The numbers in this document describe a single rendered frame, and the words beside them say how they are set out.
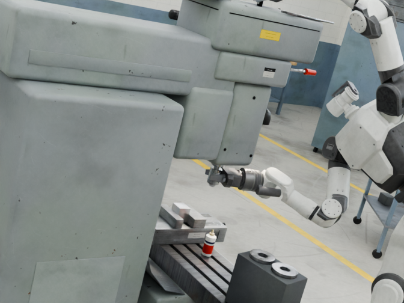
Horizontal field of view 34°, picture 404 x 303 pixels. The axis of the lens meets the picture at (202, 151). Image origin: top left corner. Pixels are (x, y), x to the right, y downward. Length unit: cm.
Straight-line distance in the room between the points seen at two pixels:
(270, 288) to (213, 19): 89
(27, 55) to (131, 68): 33
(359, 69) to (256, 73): 621
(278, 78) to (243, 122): 20
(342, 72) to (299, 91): 350
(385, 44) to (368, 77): 613
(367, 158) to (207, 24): 77
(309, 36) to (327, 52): 979
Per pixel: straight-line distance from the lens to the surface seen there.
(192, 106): 216
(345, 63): 853
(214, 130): 225
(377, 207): 609
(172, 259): 254
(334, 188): 258
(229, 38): 216
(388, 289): 251
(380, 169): 243
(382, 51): 230
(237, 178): 248
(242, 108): 232
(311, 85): 1212
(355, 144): 245
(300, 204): 254
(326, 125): 864
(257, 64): 228
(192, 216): 266
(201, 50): 213
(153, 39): 203
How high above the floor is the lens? 198
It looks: 16 degrees down
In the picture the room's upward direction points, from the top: 14 degrees clockwise
